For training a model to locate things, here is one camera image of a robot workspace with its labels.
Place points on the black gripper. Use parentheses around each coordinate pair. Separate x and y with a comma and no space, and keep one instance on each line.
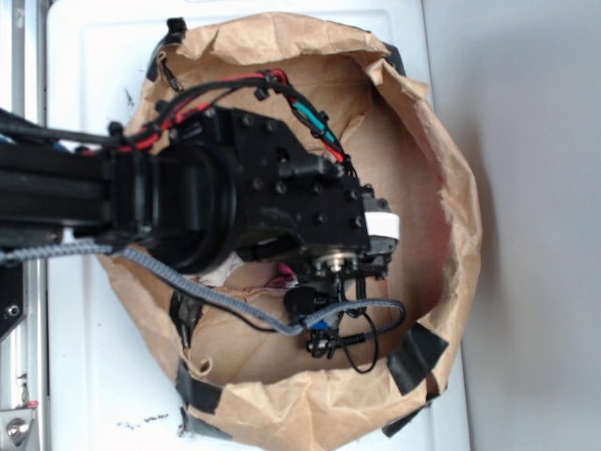
(298,208)

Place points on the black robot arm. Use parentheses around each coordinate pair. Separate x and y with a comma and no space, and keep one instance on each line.
(229,182)

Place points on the crumpled white paper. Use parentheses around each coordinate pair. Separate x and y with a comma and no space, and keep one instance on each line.
(227,274)

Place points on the brown paper bag bin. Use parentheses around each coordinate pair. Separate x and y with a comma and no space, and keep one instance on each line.
(263,389)

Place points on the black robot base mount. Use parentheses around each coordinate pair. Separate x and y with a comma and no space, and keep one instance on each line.
(11,299)

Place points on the aluminium frame rail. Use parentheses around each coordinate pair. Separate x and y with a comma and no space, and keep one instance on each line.
(24,403)

